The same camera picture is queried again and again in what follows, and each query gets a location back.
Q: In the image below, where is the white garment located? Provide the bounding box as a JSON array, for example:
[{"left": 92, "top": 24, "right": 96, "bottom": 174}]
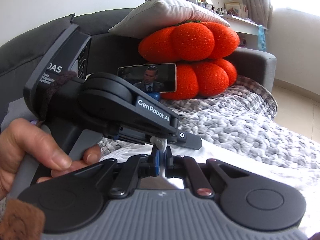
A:
[{"left": 98, "top": 135, "right": 320, "bottom": 233}]

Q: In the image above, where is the person's left hand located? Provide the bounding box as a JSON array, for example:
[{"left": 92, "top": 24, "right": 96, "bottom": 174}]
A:
[{"left": 1, "top": 118, "right": 101, "bottom": 199}]

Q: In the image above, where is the grey folded cloth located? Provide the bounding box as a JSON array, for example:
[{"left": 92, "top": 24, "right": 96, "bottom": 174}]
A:
[{"left": 1, "top": 98, "right": 37, "bottom": 132}]

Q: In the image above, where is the blue phone stand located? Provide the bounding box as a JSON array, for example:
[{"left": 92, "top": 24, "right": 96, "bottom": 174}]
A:
[{"left": 147, "top": 92, "right": 161, "bottom": 102}]

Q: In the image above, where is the grey checked quilt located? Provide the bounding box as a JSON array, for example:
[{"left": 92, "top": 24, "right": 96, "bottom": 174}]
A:
[{"left": 97, "top": 74, "right": 320, "bottom": 170}]

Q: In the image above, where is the smartphone on stand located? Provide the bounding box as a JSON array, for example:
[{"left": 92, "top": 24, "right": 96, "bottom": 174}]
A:
[{"left": 117, "top": 63, "right": 177, "bottom": 93}]

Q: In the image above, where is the orange flower cushion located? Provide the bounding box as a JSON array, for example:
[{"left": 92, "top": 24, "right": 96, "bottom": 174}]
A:
[{"left": 138, "top": 22, "right": 240, "bottom": 100}]

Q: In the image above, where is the white pillow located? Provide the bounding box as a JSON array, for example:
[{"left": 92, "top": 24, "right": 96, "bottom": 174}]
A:
[{"left": 108, "top": 0, "right": 230, "bottom": 38}]

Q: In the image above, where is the brown sleeve cuff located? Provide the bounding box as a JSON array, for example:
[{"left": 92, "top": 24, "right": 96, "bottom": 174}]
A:
[{"left": 1, "top": 199, "right": 46, "bottom": 239}]

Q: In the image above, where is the white desk shelf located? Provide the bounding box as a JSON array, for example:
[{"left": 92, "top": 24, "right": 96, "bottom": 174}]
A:
[{"left": 188, "top": 0, "right": 267, "bottom": 50}]

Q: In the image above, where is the grey curtain left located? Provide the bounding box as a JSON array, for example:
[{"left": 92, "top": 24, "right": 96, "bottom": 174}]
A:
[{"left": 243, "top": 0, "right": 272, "bottom": 29}]

